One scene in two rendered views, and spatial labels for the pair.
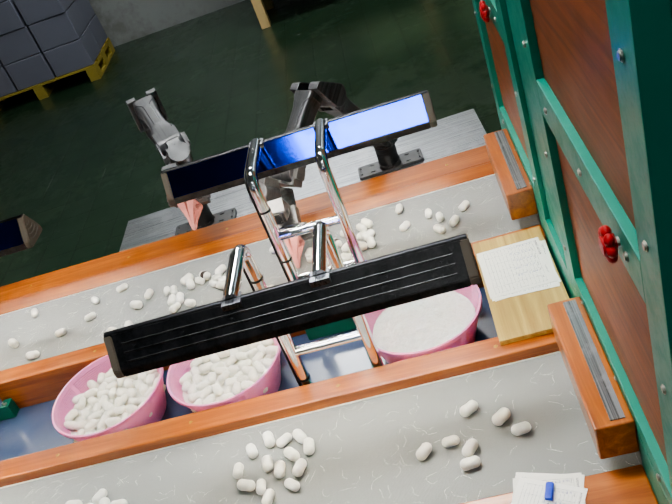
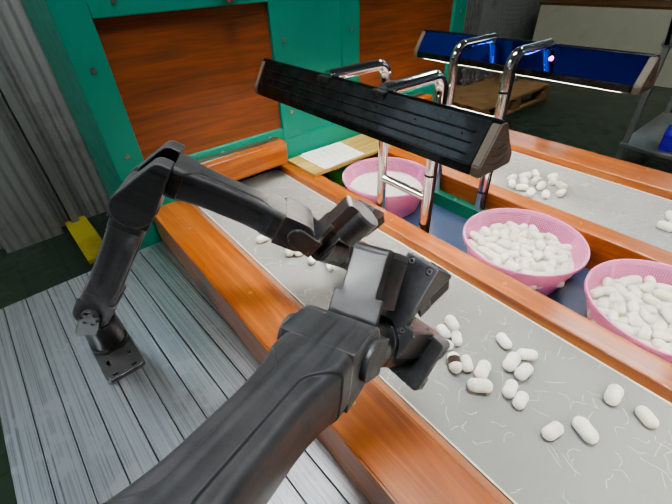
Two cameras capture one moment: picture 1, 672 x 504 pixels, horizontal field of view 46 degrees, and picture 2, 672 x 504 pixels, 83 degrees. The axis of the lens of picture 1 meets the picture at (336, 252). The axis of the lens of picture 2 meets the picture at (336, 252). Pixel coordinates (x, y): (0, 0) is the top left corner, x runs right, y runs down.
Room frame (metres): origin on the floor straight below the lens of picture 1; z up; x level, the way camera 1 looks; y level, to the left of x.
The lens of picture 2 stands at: (2.19, 0.45, 1.29)
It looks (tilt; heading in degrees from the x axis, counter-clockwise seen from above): 37 degrees down; 221
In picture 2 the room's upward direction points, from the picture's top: 3 degrees counter-clockwise
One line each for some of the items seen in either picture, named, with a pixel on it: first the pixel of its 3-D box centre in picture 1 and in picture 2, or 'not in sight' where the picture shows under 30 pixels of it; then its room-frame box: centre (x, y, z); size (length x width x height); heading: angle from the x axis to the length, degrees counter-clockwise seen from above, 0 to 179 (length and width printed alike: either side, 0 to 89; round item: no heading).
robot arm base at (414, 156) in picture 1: (387, 154); (104, 332); (2.11, -0.25, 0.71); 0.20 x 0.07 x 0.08; 82
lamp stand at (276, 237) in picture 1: (319, 230); (380, 175); (1.53, 0.02, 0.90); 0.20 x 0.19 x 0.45; 79
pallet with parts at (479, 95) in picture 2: not in sight; (483, 85); (-2.08, -1.10, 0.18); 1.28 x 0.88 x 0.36; 172
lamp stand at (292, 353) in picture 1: (318, 348); (484, 130); (1.14, 0.10, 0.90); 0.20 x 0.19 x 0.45; 79
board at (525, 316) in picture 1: (521, 281); (340, 153); (1.25, -0.33, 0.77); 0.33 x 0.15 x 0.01; 169
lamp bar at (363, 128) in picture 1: (295, 145); (351, 101); (1.60, 0.00, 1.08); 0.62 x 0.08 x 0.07; 79
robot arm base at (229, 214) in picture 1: (201, 214); not in sight; (2.20, 0.34, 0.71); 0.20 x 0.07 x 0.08; 82
